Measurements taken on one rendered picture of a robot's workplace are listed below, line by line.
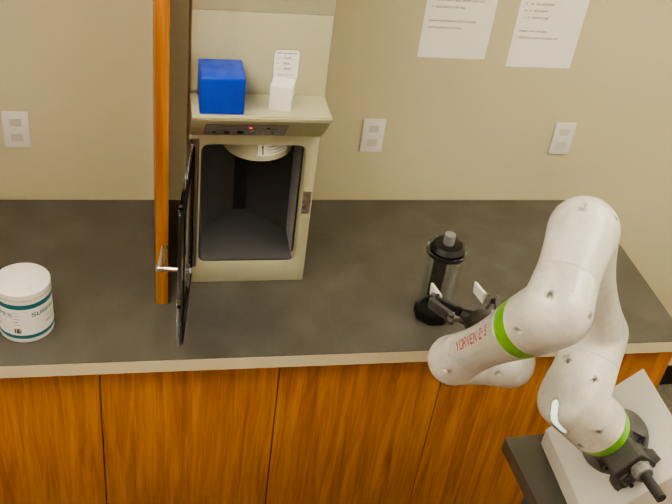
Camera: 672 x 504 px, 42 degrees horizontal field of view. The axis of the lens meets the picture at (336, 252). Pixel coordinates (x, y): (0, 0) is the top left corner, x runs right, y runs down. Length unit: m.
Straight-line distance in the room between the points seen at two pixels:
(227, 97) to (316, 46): 0.25
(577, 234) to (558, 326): 0.17
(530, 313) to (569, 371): 0.40
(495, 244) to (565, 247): 1.24
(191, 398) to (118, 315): 0.28
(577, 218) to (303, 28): 0.84
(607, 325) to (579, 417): 0.19
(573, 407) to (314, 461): 0.99
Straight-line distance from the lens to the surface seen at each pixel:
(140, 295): 2.39
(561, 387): 1.85
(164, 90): 2.01
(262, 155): 2.24
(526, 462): 2.13
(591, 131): 3.00
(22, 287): 2.20
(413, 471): 2.73
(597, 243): 1.54
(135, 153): 2.70
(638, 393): 2.08
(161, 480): 2.59
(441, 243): 2.28
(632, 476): 1.97
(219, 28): 2.05
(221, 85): 1.99
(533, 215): 2.94
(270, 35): 2.07
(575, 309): 1.47
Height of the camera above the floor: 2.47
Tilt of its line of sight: 36 degrees down
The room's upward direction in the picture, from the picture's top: 8 degrees clockwise
